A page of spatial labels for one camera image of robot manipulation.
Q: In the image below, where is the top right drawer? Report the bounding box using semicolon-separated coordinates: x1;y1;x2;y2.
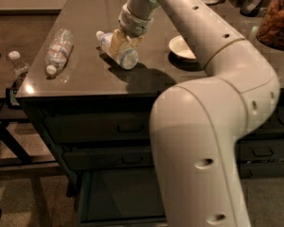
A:
255;106;284;133

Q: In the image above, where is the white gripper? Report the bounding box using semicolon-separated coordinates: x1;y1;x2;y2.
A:
109;5;153;57

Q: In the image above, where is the dark side table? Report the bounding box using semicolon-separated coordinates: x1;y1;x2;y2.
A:
0;53;56;168

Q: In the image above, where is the bottom right drawer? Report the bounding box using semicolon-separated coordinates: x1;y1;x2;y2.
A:
240;163;284;179

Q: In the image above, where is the glass jar of snacks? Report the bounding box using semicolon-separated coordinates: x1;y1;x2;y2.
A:
257;0;284;50

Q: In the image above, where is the white paper bowl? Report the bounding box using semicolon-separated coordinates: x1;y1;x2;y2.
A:
169;36;197;62

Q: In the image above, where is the dark cabinet frame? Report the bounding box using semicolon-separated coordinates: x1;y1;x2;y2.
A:
21;88;284;186

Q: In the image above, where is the clear crumpled water bottle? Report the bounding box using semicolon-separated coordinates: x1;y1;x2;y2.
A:
44;28;74;76

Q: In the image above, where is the middle right drawer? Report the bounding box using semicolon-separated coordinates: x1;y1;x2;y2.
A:
237;139;284;161

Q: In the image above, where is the open bottom left drawer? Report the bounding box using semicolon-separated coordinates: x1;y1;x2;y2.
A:
76;167;168;227

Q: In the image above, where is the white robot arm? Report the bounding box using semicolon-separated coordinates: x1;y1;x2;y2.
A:
113;0;280;227

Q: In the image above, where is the small bottle on side table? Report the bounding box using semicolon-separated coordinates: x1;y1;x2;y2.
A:
9;51;29;76

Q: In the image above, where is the middle left drawer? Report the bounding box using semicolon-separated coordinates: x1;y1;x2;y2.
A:
62;147;152;170

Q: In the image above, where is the top left drawer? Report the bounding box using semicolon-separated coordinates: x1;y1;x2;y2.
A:
44;112;150;144

